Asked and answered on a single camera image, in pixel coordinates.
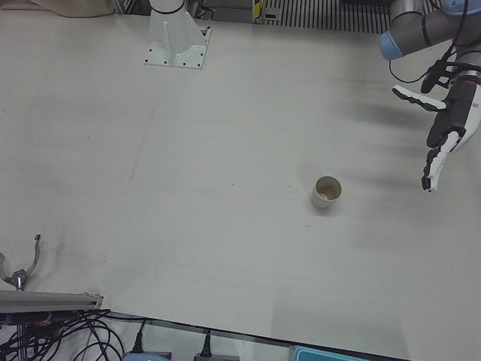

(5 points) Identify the beige paper cup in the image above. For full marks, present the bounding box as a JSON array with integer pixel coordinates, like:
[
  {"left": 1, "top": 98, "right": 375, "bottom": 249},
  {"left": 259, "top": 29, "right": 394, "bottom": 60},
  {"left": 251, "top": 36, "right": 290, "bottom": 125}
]
[{"left": 310, "top": 175, "right": 343, "bottom": 210}]

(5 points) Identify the blue grey device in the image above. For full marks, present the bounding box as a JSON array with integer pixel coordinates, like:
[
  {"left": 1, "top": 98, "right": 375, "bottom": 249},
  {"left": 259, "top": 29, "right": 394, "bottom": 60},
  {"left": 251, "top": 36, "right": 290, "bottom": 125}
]
[{"left": 123, "top": 350, "right": 172, "bottom": 361}]

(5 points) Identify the metal claw clamp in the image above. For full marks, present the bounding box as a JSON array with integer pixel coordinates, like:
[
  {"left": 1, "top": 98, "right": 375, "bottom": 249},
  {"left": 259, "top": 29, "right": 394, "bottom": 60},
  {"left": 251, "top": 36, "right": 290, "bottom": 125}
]
[{"left": 0, "top": 234, "right": 42, "bottom": 293}]

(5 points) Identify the black power plug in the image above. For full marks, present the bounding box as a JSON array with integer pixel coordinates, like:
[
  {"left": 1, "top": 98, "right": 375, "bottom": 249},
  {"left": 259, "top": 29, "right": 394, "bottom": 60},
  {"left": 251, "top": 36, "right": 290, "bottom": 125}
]
[
  {"left": 132, "top": 319, "right": 148, "bottom": 354},
  {"left": 198, "top": 329, "right": 212, "bottom": 358}
]

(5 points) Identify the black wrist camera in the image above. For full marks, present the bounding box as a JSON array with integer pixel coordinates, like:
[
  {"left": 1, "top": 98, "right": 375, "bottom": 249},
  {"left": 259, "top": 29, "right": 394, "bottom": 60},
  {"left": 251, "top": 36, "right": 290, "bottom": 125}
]
[{"left": 420, "top": 59, "right": 458, "bottom": 94}]

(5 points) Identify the teal plastic box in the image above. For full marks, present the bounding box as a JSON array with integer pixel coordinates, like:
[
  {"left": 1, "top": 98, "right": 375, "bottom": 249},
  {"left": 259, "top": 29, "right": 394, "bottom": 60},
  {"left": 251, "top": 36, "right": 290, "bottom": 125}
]
[{"left": 291, "top": 345, "right": 409, "bottom": 361}]

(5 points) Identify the aluminium extrusion rail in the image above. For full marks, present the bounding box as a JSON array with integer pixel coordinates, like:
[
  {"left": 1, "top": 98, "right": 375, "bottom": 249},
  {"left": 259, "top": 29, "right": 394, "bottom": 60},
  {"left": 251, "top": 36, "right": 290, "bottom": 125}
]
[{"left": 0, "top": 290, "right": 104, "bottom": 313}]

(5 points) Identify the white black dexterous robot hand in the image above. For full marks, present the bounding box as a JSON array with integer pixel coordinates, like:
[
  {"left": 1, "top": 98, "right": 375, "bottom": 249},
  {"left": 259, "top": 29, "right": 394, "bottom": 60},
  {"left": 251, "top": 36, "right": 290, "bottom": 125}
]
[{"left": 392, "top": 77, "right": 481, "bottom": 194}]

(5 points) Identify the white robot arm base mount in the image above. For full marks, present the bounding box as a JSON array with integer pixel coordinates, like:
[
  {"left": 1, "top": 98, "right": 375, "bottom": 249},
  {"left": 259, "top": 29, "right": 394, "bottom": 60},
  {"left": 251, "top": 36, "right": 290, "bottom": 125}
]
[{"left": 144, "top": 0, "right": 213, "bottom": 71}]

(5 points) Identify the grey power strip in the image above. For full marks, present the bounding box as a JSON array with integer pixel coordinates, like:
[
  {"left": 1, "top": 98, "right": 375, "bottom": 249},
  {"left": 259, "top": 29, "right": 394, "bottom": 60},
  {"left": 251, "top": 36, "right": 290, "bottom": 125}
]
[{"left": 193, "top": 353, "right": 241, "bottom": 361}]

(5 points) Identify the slatted metal panel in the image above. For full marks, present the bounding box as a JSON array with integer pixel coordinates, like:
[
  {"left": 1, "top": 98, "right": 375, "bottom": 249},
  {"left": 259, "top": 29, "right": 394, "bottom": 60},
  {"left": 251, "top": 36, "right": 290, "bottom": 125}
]
[{"left": 259, "top": 0, "right": 394, "bottom": 35}]

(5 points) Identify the aluminium frame behind cloth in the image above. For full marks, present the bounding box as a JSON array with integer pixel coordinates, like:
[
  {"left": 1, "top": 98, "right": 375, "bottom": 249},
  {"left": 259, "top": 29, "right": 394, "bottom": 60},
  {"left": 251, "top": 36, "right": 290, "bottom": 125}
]
[{"left": 112, "top": 0, "right": 151, "bottom": 15}]

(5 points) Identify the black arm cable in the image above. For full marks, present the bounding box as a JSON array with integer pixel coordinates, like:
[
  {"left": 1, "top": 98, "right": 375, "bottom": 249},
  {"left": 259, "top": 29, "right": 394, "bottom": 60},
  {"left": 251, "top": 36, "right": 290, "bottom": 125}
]
[{"left": 389, "top": 0, "right": 470, "bottom": 83}]

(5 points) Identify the black cable tangle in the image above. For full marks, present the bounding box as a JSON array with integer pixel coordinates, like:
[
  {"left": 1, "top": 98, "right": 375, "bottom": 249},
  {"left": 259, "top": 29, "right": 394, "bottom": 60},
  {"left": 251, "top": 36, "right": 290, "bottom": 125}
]
[{"left": 0, "top": 308, "right": 146, "bottom": 361}]

